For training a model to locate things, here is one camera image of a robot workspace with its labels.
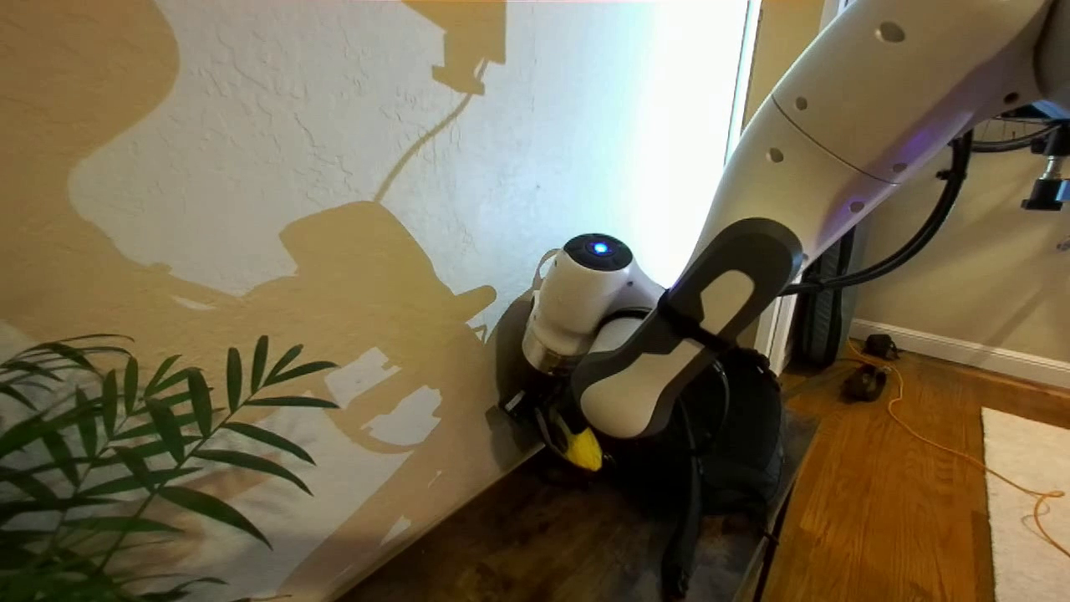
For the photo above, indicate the yellow banana-shaped fabric pouch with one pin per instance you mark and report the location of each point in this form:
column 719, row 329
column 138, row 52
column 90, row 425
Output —
column 584, row 450

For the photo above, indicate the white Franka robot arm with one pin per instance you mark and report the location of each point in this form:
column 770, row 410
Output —
column 805, row 201

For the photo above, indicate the black backpack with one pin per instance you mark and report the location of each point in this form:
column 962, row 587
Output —
column 724, row 447

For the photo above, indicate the tall black standing object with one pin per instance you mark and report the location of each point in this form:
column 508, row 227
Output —
column 822, row 307

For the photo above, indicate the green leafy potted plant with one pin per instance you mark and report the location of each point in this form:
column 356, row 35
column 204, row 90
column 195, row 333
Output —
column 122, row 470

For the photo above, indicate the black clamp mount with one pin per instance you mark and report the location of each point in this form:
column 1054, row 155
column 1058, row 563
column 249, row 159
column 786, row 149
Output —
column 1051, row 155

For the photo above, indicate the small black floor object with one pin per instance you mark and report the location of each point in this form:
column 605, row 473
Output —
column 880, row 347
column 864, row 384

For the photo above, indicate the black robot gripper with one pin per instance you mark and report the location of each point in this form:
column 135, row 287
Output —
column 539, row 407

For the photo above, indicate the white floor rug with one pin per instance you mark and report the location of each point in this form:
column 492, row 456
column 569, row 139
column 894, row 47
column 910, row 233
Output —
column 1031, row 514

